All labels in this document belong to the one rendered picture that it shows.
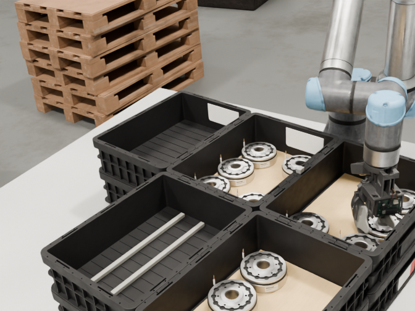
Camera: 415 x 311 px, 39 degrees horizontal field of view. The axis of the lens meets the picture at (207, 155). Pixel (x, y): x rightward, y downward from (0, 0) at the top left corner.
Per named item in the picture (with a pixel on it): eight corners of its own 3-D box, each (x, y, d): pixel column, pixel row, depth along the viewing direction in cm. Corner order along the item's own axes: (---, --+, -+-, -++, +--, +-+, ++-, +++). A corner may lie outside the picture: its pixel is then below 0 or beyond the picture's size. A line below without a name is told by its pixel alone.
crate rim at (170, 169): (254, 118, 179) (254, 110, 178) (341, 144, 162) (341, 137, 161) (163, 177, 154) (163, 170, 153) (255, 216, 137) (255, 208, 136)
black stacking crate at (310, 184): (340, 174, 167) (342, 139, 161) (444, 209, 149) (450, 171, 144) (258, 248, 142) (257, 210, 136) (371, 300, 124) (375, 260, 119)
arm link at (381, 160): (358, 137, 127) (393, 132, 129) (357, 155, 130) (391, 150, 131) (373, 155, 121) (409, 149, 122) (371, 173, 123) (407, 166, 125)
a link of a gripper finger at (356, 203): (349, 220, 135) (358, 188, 131) (347, 216, 137) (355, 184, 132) (368, 219, 136) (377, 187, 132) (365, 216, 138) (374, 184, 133)
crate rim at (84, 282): (163, 177, 154) (163, 170, 153) (255, 216, 137) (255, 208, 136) (38, 260, 129) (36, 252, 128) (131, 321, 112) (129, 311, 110)
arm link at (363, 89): (359, 71, 135) (352, 91, 126) (410, 75, 131) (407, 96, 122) (357, 102, 139) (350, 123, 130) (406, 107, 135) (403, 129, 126)
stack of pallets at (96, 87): (135, 58, 480) (121, -37, 441) (207, 74, 441) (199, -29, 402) (31, 110, 409) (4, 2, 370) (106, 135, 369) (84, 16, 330)
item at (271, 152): (255, 140, 178) (255, 138, 177) (283, 149, 172) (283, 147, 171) (234, 154, 171) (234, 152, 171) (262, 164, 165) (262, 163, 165)
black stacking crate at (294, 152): (255, 145, 184) (254, 113, 178) (339, 173, 167) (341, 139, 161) (168, 207, 159) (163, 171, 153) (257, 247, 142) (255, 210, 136)
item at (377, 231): (370, 207, 145) (370, 205, 145) (411, 218, 140) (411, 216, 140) (355, 229, 138) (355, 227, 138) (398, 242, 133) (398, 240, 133)
